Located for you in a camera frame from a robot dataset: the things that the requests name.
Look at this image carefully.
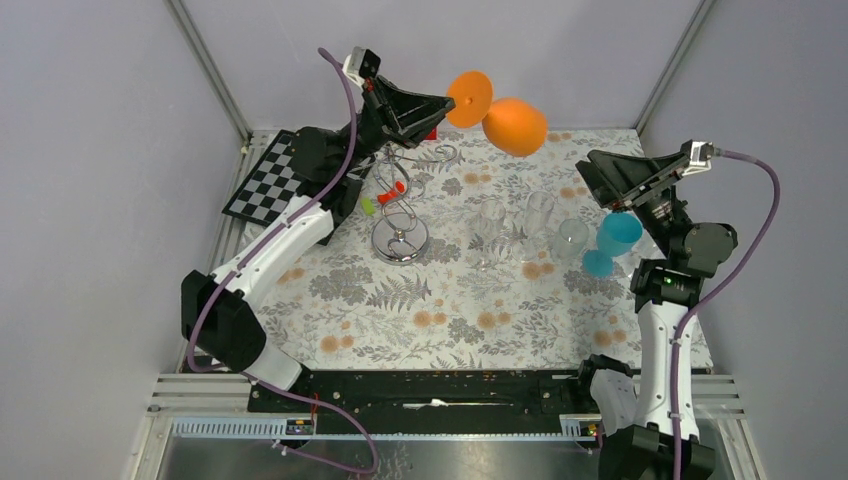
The floral tablecloth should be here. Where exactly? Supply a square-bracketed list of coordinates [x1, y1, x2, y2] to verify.
[257, 130, 657, 370]

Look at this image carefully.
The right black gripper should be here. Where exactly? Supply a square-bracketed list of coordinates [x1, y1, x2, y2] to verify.
[575, 150, 691, 262]

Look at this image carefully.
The black white checkerboard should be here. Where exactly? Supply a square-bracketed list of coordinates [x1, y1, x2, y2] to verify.
[222, 130, 301, 227]

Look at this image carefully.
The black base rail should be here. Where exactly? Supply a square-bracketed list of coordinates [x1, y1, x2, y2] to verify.
[247, 370, 600, 436]

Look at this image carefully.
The clear wine glass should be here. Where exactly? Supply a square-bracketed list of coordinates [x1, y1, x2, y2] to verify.
[471, 199, 506, 270]
[512, 191, 555, 262]

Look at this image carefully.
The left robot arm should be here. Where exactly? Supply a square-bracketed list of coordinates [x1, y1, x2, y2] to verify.
[180, 75, 456, 411]

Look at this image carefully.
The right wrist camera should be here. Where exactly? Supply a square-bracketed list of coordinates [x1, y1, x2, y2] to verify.
[681, 140, 715, 177]

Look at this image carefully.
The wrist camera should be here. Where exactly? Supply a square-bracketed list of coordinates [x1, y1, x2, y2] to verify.
[681, 140, 715, 177]
[342, 46, 381, 89]

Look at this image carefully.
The red curved block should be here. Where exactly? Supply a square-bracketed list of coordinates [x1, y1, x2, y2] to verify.
[377, 181, 406, 205]

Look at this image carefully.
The purple cable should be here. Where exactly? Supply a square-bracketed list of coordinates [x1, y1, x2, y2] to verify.
[185, 46, 380, 476]
[669, 149, 782, 480]

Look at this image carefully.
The orange wine glass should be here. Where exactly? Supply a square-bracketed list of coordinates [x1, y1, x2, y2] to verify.
[446, 71, 548, 157]

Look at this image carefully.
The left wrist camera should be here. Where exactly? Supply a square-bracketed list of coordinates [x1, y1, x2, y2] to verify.
[342, 46, 381, 89]

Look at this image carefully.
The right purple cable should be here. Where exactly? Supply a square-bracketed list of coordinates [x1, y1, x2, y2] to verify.
[669, 149, 782, 480]

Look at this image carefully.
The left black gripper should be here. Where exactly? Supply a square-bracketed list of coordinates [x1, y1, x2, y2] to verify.
[336, 76, 458, 177]

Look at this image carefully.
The green small block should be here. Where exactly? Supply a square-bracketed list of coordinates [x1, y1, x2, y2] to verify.
[360, 198, 376, 216]

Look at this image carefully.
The chrome wine glass rack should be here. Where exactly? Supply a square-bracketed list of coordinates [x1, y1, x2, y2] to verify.
[370, 145, 458, 266]

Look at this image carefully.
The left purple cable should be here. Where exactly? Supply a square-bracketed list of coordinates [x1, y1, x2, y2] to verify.
[185, 46, 380, 476]

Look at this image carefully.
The blue wine glass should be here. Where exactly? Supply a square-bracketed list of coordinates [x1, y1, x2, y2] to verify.
[582, 213, 643, 278]

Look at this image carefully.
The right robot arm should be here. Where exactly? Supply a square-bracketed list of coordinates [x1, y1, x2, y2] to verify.
[573, 142, 738, 479]

